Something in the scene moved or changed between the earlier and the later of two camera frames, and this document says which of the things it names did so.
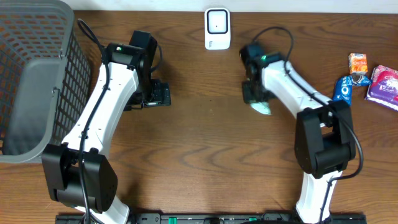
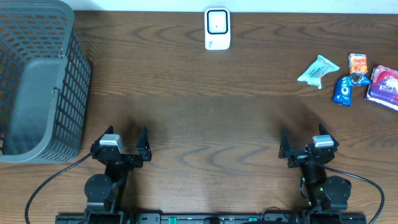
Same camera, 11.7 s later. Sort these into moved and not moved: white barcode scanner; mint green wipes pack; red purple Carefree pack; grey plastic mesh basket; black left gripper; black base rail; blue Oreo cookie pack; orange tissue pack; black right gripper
Moved: black left gripper; mint green wipes pack; black right gripper
Not moved: blue Oreo cookie pack; red purple Carefree pack; orange tissue pack; black base rail; grey plastic mesh basket; white barcode scanner
